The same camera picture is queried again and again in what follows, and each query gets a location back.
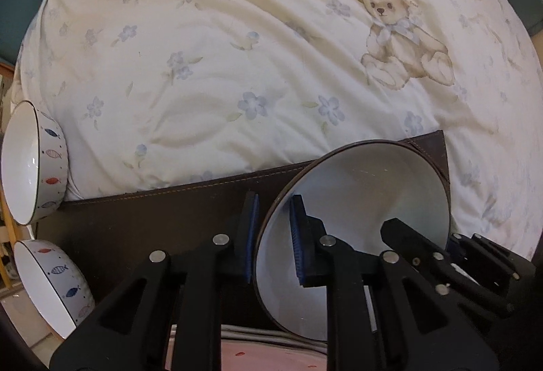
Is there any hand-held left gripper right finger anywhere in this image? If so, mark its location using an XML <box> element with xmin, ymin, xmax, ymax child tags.
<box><xmin>288</xmin><ymin>195</ymin><xmax>501</xmax><ymax>371</ymax></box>

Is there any large white fish-pattern bowl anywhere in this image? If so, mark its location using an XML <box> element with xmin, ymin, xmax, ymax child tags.
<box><xmin>13</xmin><ymin>239</ymin><xmax>96</xmax><ymax>340</ymax></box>

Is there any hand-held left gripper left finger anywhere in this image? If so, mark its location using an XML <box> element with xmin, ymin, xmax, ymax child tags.
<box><xmin>49</xmin><ymin>190</ymin><xmax>260</xmax><ymax>371</ymax></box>

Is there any small white dark-rimmed bowl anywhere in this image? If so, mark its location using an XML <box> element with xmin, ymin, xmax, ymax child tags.
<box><xmin>252</xmin><ymin>141</ymin><xmax>450</xmax><ymax>344</ymax></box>

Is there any black leather mat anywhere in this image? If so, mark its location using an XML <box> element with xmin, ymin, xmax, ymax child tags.
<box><xmin>36</xmin><ymin>129</ymin><xmax>451</xmax><ymax>331</ymax></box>

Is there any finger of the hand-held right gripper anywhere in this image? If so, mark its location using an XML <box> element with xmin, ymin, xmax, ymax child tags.
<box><xmin>379</xmin><ymin>217</ymin><xmax>515</xmax><ymax>315</ymax></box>
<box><xmin>449</xmin><ymin>232</ymin><xmax>536</xmax><ymax>283</ymax></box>

